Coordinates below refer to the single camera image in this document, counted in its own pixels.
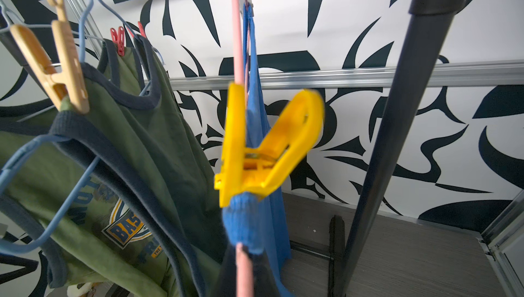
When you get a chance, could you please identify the yellow clothespin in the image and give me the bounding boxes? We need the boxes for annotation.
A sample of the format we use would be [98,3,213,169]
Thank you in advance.
[214,90,325,208]

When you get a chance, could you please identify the red clothespin middle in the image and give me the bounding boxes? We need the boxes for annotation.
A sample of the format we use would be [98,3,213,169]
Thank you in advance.
[110,26,126,57]

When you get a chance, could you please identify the blue wire hanger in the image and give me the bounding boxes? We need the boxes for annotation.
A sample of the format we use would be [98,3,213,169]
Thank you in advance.
[0,0,165,256]

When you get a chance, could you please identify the green tank top right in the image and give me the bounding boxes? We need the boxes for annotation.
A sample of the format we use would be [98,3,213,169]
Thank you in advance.
[1,37,227,296]

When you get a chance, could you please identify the tan clothespin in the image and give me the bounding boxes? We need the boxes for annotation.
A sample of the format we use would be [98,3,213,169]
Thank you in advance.
[10,0,91,115]

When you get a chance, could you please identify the blue tank top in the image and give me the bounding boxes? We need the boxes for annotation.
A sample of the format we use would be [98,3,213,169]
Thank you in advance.
[215,6,291,296]

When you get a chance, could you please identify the red clothespin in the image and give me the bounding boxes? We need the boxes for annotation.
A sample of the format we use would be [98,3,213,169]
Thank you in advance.
[138,21,147,38]
[110,26,126,57]

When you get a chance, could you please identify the red clothespin upper left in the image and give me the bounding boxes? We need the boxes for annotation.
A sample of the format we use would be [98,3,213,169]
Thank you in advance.
[138,21,147,38]

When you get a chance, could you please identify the pink wire hanger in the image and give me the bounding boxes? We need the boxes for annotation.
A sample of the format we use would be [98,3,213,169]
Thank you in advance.
[223,0,256,296]

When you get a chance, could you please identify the black clothes rack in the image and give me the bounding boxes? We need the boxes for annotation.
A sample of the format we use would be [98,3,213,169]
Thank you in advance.
[320,0,478,296]

